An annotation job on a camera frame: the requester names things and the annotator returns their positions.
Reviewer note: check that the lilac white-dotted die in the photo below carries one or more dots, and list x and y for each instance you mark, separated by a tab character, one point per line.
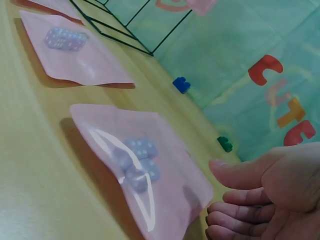
141	147
53	38
122	161
151	170
136	181
73	41

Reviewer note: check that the pink zip bag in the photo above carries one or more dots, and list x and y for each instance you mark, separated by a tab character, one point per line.
50	6
172	175
75	62

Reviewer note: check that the person's right hand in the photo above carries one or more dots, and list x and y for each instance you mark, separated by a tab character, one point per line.
282	190

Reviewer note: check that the green clip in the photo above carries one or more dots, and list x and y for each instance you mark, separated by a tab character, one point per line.
225	143

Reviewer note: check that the blue clip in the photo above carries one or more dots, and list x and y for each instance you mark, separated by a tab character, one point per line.
181	85

